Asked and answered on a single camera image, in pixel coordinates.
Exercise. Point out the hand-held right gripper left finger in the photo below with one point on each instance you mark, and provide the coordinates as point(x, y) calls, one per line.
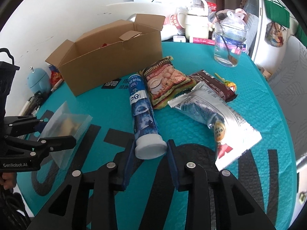
point(128, 165)

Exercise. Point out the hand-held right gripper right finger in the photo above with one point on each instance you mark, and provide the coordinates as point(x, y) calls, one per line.
point(172, 165)

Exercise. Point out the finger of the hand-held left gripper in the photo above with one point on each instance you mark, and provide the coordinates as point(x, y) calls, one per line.
point(38, 126)
point(60, 142)

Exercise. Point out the clear zip bag of biscuits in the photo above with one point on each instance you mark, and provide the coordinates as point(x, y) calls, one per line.
point(69, 124)

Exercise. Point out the blue tablet tube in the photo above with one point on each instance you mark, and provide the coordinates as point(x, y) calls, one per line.
point(142, 115)

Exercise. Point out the silver foil packet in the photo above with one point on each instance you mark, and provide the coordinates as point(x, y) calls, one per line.
point(215, 110)

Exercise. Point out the brown cardboard box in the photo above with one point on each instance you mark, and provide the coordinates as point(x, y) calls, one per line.
point(108, 64)

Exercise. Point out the brown chocolate packet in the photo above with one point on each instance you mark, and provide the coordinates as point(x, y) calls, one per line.
point(211, 81)

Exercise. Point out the yellow green lollipop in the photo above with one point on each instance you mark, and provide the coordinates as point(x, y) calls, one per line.
point(230, 85)

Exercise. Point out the person's left hand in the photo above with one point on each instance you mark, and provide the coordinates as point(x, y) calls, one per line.
point(7, 181)

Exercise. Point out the light blue bottle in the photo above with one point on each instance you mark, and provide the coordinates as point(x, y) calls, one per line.
point(38, 80)

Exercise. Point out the black fabric cover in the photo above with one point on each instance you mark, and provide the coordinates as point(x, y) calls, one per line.
point(6, 88)

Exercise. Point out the red patterned snack packet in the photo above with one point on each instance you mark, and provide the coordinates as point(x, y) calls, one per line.
point(55, 75)

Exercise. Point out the cereal packet with green edge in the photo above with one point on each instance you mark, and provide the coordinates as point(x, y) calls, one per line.
point(165, 81)

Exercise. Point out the metal spoon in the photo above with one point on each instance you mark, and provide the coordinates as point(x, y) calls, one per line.
point(232, 60)

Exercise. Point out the white charger plug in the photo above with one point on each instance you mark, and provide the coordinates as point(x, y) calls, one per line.
point(179, 39)

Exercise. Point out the pink tablet tube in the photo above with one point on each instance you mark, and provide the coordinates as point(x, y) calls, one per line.
point(201, 40)

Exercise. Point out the clear glass cup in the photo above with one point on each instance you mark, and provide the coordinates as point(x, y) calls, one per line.
point(230, 48)

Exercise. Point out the white tissue roll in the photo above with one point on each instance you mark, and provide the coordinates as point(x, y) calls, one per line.
point(169, 33)

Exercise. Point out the metal bowl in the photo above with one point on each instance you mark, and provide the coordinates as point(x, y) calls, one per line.
point(131, 18)

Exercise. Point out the pink paper cup red label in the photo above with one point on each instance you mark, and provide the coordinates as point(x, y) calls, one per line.
point(175, 21)

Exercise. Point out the grey leaf pattern chair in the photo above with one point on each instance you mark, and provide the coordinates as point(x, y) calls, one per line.
point(292, 76)
point(253, 28)

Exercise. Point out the white foam board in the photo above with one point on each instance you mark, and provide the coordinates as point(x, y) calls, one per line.
point(144, 8)

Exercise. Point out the white plastic bag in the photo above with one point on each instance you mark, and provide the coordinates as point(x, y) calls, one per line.
point(231, 16)

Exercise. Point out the red soda bottle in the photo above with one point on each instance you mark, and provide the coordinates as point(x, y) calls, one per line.
point(212, 4)

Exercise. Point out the printed colourful hanging bag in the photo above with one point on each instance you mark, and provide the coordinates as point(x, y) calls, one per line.
point(275, 34)

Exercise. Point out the pink plush toy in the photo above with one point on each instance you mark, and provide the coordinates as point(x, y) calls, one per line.
point(240, 11)

